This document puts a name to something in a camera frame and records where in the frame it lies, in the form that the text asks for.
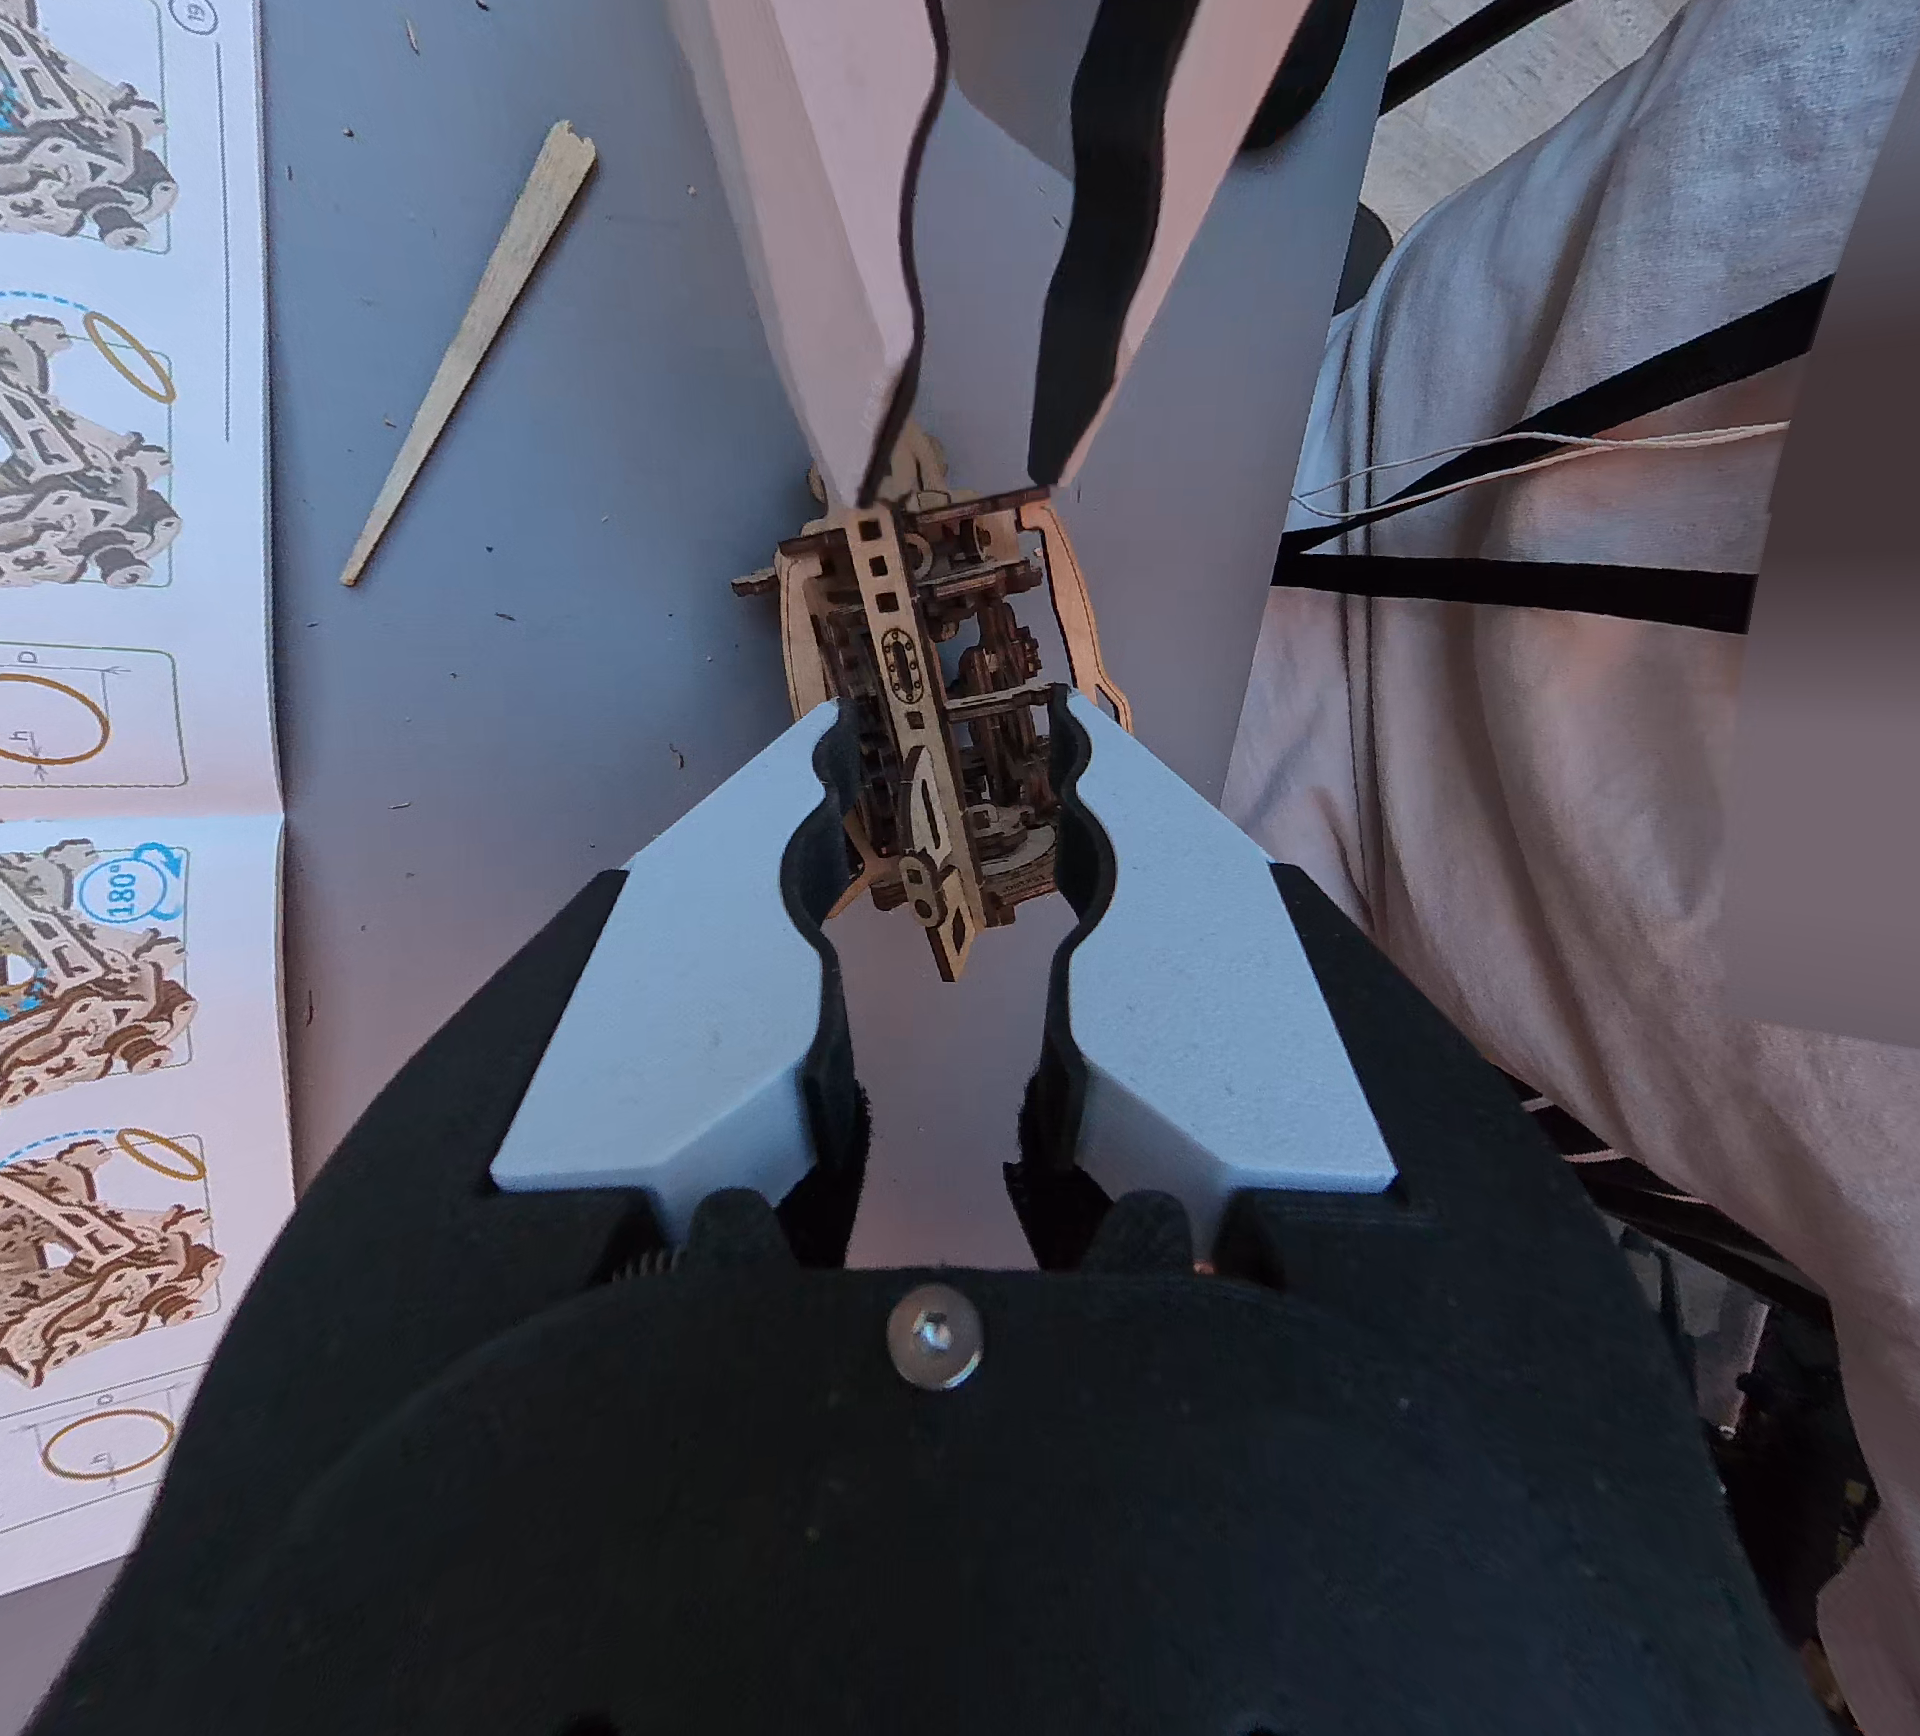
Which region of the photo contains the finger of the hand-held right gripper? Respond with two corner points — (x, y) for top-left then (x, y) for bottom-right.
(1027, 0), (1362, 486)
(600, 0), (961, 509)

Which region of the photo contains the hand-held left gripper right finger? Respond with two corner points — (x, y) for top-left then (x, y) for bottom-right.
(1009, 681), (1400, 1270)

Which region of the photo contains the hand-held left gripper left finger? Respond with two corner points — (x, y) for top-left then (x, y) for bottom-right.
(488, 699), (862, 1270)

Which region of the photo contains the wooden mechanical model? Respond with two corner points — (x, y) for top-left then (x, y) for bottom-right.
(732, 422), (1137, 985)

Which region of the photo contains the grey desk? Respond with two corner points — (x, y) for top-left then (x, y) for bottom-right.
(0, 0), (1447, 1677)

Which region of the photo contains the person in grey hoodie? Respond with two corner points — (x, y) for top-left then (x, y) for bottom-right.
(1220, 0), (1920, 1468)

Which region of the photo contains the pointed wooden stick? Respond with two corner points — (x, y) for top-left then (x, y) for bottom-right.
(338, 121), (597, 589)

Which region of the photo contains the white instruction booklet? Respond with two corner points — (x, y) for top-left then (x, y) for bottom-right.
(0, 0), (295, 1597)

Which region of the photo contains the thin white cable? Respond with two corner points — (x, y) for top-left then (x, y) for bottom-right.
(1292, 419), (1792, 524)

